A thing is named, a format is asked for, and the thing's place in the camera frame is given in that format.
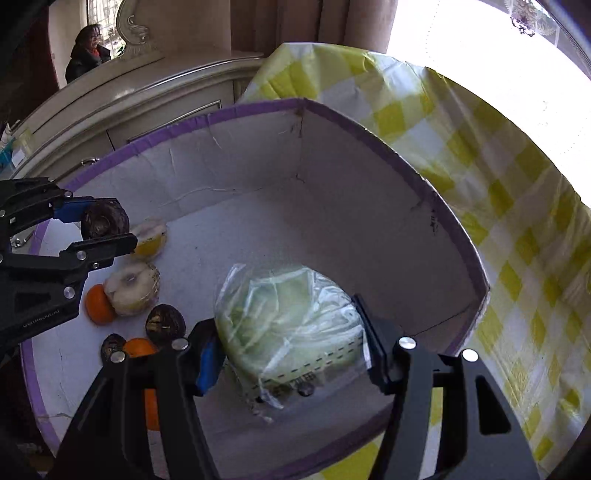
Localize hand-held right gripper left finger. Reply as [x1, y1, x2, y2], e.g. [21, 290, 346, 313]
[46, 319, 228, 480]

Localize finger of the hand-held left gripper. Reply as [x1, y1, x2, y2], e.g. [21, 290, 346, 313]
[0, 233, 138, 352]
[0, 176, 100, 241]

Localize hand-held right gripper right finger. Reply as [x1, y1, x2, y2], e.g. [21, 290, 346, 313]
[352, 294, 541, 480]

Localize plastic green cabbage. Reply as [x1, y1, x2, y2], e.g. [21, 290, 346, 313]
[213, 263, 370, 411]

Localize white cardboard box purple rim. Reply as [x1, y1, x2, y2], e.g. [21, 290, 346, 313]
[21, 98, 490, 480]

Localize wrapped green pear half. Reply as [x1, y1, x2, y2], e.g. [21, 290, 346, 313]
[103, 261, 161, 317]

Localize wrapped yellow pear half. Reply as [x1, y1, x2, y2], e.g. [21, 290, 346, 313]
[131, 219, 168, 259]

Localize small orange tangerine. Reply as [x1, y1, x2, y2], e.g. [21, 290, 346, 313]
[85, 285, 116, 325]
[122, 338, 158, 360]

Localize small blue box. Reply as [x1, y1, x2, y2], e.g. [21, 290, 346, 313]
[0, 138, 19, 169]

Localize cream ornate cabinet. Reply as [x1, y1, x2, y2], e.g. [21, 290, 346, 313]
[0, 51, 266, 250]

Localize cream carved cabinet crest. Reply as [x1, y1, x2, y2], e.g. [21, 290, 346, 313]
[115, 0, 164, 61]

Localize yellow checked tablecloth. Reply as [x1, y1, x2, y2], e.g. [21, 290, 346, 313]
[235, 42, 591, 480]

